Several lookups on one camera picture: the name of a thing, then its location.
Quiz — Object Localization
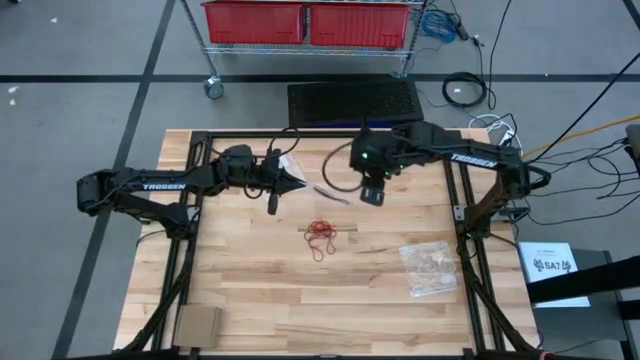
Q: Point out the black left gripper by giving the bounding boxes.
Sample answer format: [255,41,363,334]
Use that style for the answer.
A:
[249,147,307,216]

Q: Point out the white power strip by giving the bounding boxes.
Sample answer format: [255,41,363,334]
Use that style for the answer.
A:
[494,128,516,156]

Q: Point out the red plastic storage bin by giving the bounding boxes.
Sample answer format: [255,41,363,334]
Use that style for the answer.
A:
[308,2,412,50]
[201,1,307,45]

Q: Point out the brown cardboard piece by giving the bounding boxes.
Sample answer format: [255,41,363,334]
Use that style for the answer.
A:
[172,304,225,350]

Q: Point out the white SA7 booklet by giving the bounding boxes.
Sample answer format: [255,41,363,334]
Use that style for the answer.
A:
[518,241,591,309]

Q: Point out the black beam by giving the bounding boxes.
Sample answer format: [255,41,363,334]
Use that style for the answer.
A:
[527,254,640,306]

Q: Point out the grey side table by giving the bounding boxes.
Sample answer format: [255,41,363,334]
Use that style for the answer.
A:
[519,247,640,360]

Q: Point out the grey rounded object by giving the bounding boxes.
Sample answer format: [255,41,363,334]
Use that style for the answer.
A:
[624,123,640,176]

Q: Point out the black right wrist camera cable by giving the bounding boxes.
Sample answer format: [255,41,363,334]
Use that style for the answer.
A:
[321,141,366,194]

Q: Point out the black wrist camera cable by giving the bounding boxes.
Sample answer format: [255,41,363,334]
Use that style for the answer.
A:
[267,127,301,159]
[321,141,366,194]

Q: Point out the black left wrist camera cable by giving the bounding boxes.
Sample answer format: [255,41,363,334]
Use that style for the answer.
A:
[267,127,301,159]

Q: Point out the black aluminium table frame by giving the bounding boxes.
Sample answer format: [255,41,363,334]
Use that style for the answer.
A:
[119,129,551,360]

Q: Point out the black cable coil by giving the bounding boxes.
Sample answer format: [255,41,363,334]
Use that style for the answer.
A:
[441,71,489,109]

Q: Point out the chrome wire shelving rack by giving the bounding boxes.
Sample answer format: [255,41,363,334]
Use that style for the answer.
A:
[179,0,429,101]

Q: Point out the white cable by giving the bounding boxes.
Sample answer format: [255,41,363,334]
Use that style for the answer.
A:
[468,113,524,156]

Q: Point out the blue cable coil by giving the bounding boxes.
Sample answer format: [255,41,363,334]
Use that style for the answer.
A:
[418,9,459,44]

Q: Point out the thin black hanging cable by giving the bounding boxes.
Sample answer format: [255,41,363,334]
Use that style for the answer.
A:
[487,0,514,111]

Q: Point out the black floor cable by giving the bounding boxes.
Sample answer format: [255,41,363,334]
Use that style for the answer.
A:
[529,189,640,226]
[587,139,640,201]

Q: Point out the thick black cable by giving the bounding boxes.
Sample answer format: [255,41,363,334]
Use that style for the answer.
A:
[529,63,640,164]

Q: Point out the yellow cable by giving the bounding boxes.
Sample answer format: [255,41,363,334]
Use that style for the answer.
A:
[522,114,640,159]

